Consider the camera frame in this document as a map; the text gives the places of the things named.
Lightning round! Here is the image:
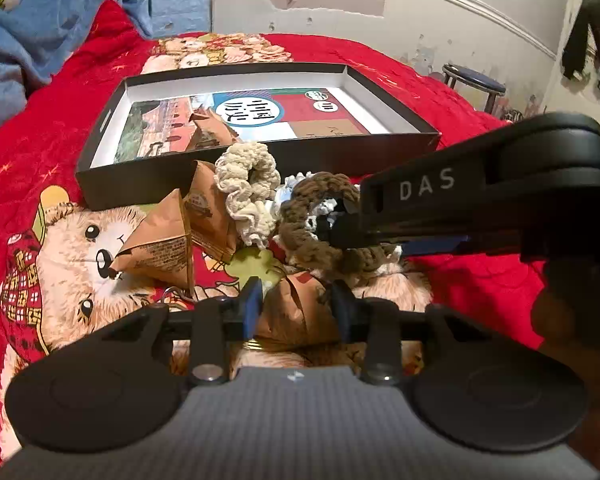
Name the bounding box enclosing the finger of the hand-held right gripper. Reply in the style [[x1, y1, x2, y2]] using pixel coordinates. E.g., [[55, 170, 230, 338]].
[[315, 200, 522, 257]]

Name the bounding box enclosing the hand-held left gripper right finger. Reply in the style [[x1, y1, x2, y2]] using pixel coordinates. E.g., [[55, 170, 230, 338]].
[[330, 281, 481, 386]]

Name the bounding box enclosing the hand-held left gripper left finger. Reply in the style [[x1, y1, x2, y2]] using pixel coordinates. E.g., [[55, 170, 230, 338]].
[[107, 276, 265, 386]]

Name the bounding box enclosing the brown triangular packet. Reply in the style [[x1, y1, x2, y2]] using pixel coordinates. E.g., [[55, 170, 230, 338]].
[[254, 271, 352, 347], [186, 159, 239, 263], [109, 189, 197, 292], [186, 109, 242, 152]]

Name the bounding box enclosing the brown knitted scrunchie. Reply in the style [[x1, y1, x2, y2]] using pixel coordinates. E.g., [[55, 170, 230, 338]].
[[277, 171, 397, 275]]

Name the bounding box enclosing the blue white knitted scrunchie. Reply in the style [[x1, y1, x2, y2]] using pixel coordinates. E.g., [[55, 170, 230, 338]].
[[274, 174, 342, 223]]

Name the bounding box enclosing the black cardboard box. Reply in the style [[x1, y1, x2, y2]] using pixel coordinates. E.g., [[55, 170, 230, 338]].
[[75, 62, 442, 212]]

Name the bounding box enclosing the person's right hand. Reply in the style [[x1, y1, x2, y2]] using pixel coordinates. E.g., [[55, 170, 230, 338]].
[[530, 287, 600, 472]]

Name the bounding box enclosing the cream knitted scrunchie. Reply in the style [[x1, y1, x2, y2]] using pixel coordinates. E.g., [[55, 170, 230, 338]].
[[214, 141, 282, 250]]

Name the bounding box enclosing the round metal stool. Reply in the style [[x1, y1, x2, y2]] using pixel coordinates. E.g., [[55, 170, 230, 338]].
[[442, 63, 507, 115]]

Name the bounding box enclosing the colourful printed card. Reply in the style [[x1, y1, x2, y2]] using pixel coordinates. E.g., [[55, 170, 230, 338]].
[[114, 87, 372, 163]]

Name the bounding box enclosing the dark hanging clothing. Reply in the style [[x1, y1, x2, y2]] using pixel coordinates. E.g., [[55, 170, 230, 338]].
[[561, 0, 600, 132]]

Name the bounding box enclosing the red printed bear blanket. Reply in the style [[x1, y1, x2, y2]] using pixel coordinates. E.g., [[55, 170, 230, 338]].
[[0, 0, 556, 461]]

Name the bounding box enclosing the blue cartoon print quilt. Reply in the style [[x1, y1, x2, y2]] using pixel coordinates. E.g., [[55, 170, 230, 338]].
[[0, 0, 154, 142]]

